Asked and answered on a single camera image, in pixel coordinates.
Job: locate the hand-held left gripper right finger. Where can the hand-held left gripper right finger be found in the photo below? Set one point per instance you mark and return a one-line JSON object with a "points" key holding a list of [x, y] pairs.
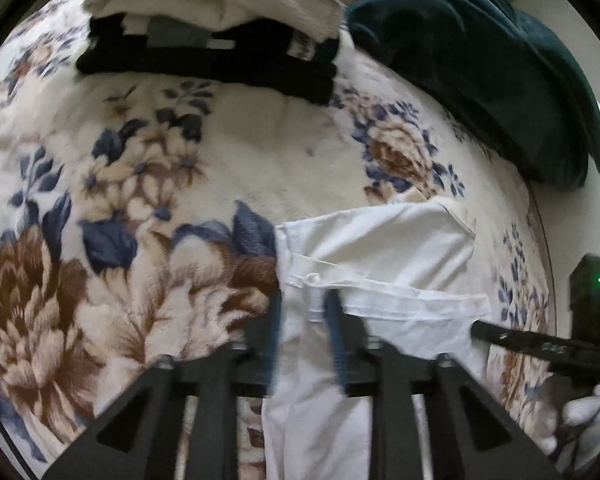
{"points": [[336, 340]]}

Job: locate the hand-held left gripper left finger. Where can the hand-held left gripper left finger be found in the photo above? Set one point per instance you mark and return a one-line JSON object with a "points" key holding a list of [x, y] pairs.
{"points": [[267, 340]]}

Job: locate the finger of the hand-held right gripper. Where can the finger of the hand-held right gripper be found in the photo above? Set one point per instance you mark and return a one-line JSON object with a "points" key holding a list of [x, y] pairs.
{"points": [[520, 340]]}

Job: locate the white small garment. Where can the white small garment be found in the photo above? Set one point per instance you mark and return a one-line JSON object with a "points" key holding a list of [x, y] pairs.
{"points": [[380, 260]]}

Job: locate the person's right hand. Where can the person's right hand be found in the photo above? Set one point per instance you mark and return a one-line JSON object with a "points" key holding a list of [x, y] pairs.
{"points": [[587, 412]]}

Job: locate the floral plush blanket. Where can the floral plush blanket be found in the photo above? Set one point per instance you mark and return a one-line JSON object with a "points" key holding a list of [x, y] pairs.
{"points": [[180, 175]]}

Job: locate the dark teal plush blanket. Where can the dark teal plush blanket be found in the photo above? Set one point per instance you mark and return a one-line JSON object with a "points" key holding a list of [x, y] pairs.
{"points": [[480, 60]]}

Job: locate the black folded garment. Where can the black folded garment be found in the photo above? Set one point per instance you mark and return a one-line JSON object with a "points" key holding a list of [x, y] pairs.
{"points": [[215, 65]]}

